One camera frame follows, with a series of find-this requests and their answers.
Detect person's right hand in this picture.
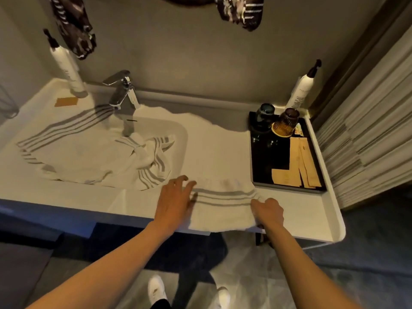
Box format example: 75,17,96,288
250,197,285,234

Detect person's left hand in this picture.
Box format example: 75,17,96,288
154,175,197,236

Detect small striped white towel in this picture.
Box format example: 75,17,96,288
179,178,264,234

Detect black tray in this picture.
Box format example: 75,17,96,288
248,111,327,194

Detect large striped white towel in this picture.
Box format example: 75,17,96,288
18,104,142,187

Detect person's left forearm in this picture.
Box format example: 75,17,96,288
27,220,174,309

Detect person's right forearm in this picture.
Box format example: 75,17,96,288
262,223,363,309

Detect person's left white shoe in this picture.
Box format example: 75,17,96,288
147,275,168,309

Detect person's white shoe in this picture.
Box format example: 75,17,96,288
147,275,168,309
215,286,231,309

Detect person's right white shoe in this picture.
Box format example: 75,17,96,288
215,286,231,309

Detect square kraft paper packet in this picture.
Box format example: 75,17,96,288
271,168,303,188

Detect long kraft paper packet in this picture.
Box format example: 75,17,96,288
289,137,311,189
299,138,322,189

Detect amber ribbed glass cup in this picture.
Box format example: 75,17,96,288
271,107,300,138

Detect blue glass cup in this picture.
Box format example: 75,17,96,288
255,103,276,127

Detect chrome faucet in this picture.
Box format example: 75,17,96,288
102,70,141,110

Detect white pump bottle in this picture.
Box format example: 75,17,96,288
42,28,88,99
285,58,322,112

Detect small tan soap packet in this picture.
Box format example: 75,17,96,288
54,97,79,108

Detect dark patterned hanging garment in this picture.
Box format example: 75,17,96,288
48,0,265,61

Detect round dark wall mirror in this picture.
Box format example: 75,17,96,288
158,0,215,6

